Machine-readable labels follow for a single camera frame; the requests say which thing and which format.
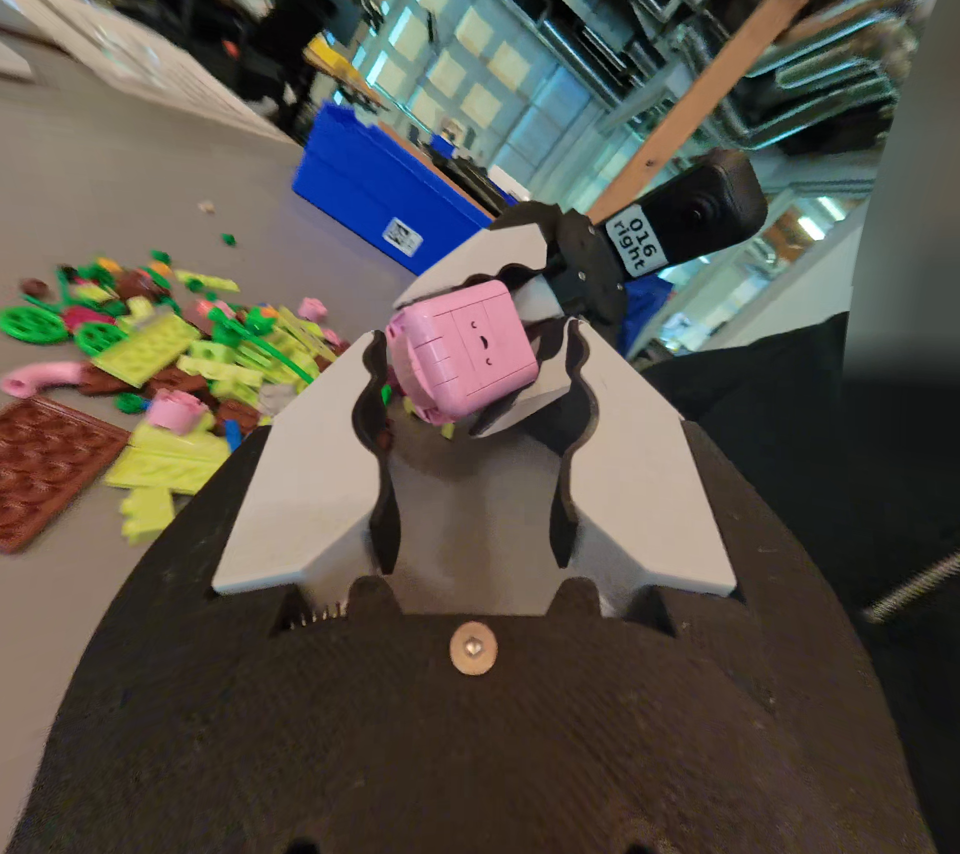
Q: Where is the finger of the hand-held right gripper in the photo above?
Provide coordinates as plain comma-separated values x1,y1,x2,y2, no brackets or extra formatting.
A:
392,226,558,309
470,325,577,438

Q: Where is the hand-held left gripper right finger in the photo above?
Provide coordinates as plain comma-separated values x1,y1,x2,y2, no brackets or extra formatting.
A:
549,316,738,621

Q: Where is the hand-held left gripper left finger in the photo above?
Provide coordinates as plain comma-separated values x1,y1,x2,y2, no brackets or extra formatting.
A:
212,331,402,596

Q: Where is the pink toy brick pot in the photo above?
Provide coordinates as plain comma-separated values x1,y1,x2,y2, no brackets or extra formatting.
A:
384,280,541,427

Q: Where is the pile of small toy bricks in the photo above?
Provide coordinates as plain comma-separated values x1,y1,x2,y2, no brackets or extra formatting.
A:
0,252,354,546

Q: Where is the green toy stem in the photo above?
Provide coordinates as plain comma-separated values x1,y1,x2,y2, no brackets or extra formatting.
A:
208,306,320,386

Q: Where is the blue jacket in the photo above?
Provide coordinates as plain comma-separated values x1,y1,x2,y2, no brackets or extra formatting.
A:
618,272,676,356

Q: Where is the blue plastic bin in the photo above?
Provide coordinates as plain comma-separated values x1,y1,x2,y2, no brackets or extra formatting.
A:
291,102,496,279

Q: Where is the long wide lime plate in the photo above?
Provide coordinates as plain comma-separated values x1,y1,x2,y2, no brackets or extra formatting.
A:
90,312,202,388

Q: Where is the narrow lime toy plate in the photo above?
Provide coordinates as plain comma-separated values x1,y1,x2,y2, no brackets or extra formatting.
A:
174,269,241,294

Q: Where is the green toy wheel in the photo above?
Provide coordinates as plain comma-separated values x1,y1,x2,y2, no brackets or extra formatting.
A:
0,305,69,346
73,321,129,357

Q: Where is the brown toy brick plate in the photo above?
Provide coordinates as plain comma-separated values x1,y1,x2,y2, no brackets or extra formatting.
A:
0,396,132,555

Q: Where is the pink curved toy tube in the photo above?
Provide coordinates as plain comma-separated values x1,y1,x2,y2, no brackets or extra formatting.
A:
0,360,87,399

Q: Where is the laminated paper sheet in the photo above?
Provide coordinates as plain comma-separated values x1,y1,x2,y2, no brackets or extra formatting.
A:
0,0,294,146

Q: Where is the wooden post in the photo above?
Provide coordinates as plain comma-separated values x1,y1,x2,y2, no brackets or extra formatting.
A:
588,0,849,225

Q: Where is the metal flexible hose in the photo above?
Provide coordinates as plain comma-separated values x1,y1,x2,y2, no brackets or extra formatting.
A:
862,550,960,622

